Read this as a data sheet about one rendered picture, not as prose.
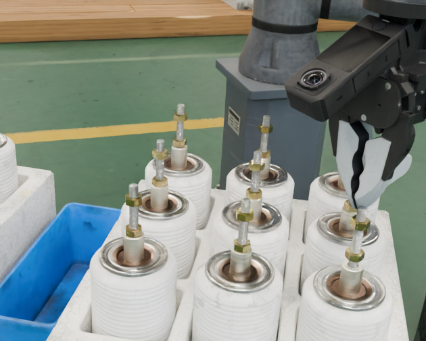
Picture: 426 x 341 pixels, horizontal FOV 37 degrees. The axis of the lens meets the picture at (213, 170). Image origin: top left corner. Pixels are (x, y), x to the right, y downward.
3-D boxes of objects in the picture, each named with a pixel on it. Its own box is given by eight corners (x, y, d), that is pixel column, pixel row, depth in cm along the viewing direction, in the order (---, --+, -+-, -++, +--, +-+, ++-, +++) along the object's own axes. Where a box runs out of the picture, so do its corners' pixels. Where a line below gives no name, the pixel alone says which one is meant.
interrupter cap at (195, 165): (145, 159, 93) (145, 154, 93) (193, 153, 96) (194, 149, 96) (161, 182, 87) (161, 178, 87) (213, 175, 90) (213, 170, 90)
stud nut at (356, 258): (344, 260, 65) (345, 254, 65) (344, 251, 67) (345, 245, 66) (364, 263, 65) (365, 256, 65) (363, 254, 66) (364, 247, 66)
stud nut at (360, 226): (349, 229, 63) (350, 222, 63) (349, 220, 65) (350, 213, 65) (369, 232, 63) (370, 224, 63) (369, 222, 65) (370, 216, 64)
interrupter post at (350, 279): (333, 284, 69) (337, 259, 67) (354, 282, 69) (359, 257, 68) (341, 298, 66) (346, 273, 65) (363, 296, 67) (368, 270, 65)
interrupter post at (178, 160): (168, 164, 92) (168, 143, 91) (183, 162, 93) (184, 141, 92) (173, 172, 90) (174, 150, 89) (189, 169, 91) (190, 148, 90)
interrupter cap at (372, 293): (303, 272, 70) (303, 266, 70) (367, 266, 72) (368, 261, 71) (327, 317, 64) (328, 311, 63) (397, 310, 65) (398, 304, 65)
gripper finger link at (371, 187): (412, 209, 65) (430, 126, 61) (374, 226, 62) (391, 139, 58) (387, 197, 68) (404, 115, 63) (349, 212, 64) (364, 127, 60)
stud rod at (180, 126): (181, 153, 91) (183, 103, 88) (183, 155, 91) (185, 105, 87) (174, 153, 91) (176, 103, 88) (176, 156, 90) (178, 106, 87)
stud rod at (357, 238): (347, 272, 66) (357, 210, 63) (347, 266, 67) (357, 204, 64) (356, 273, 66) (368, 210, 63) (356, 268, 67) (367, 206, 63)
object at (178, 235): (140, 289, 95) (140, 181, 87) (201, 306, 92) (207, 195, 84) (109, 330, 86) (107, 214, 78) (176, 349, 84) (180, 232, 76)
